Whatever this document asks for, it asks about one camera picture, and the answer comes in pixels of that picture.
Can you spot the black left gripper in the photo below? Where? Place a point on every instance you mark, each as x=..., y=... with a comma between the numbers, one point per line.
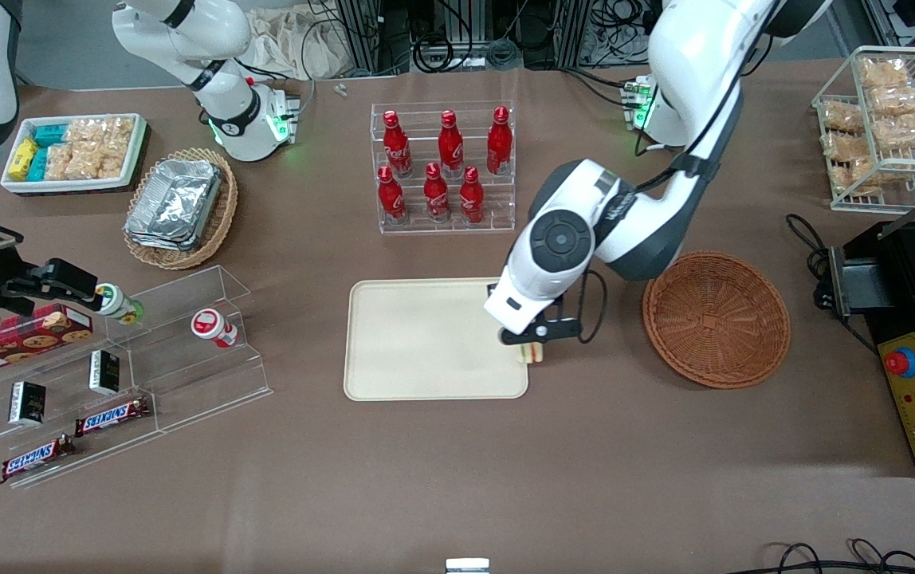
x=492, y=288

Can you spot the beige cloth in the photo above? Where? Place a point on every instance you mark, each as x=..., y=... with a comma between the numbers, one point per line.
x=290, y=44

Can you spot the clear acrylic bottle rack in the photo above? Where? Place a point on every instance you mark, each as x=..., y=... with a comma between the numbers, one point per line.
x=505, y=203

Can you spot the cream plastic tray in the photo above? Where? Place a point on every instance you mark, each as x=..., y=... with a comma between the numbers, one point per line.
x=426, y=343

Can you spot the red plaid cookie box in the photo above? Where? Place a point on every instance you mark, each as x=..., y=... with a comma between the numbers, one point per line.
x=27, y=336

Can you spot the brown round wicker basket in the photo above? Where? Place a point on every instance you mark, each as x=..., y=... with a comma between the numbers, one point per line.
x=712, y=319

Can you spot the Snickers chocolate bar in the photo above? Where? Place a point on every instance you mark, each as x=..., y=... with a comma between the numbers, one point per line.
x=35, y=458
x=111, y=416

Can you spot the yellow snack packet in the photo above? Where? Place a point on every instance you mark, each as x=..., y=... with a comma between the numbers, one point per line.
x=22, y=159

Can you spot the white rectangular snack tray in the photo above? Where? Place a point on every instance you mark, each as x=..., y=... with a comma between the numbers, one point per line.
x=75, y=186

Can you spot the red cola bottle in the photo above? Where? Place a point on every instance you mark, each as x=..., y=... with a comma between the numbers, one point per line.
x=449, y=147
x=397, y=147
x=499, y=143
x=390, y=199
x=471, y=199
x=437, y=195

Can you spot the triangular sandwich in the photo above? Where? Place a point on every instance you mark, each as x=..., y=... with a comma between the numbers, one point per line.
x=532, y=355

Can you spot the small green labelled bottle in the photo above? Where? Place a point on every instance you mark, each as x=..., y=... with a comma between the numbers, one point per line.
x=116, y=303

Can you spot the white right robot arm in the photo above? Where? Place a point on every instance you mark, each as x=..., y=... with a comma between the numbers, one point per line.
x=222, y=32

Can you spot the bagged fried snack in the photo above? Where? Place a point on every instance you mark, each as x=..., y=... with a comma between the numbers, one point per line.
x=885, y=73
x=842, y=118
x=900, y=100
x=852, y=177
x=848, y=147
x=908, y=131

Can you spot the red emergency stop button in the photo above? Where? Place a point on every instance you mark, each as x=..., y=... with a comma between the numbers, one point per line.
x=901, y=363

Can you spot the teal snack packet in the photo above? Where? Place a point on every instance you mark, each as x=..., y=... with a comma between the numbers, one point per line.
x=38, y=165
x=49, y=135

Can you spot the small black box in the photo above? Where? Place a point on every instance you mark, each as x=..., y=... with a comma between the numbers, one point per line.
x=27, y=403
x=104, y=372

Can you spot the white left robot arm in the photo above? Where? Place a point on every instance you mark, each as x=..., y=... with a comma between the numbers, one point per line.
x=697, y=80

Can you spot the black table appliance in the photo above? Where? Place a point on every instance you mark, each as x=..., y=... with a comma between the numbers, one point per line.
x=904, y=279

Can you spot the small red labelled bottle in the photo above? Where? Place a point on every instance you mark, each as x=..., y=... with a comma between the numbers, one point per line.
x=214, y=328

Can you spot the clear bag of crackers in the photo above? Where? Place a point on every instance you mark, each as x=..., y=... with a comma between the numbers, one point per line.
x=84, y=131
x=58, y=162
x=118, y=135
x=84, y=161

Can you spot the clear acrylic step shelf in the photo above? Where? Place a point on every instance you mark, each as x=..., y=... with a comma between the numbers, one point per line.
x=202, y=383
x=67, y=454

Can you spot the aluminium foil container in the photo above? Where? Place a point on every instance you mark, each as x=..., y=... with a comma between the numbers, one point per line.
x=174, y=203

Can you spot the silver metal bracket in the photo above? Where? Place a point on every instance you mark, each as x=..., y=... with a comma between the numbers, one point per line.
x=467, y=566

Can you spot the light oval wicker basket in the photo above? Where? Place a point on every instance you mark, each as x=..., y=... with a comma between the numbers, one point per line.
x=222, y=223

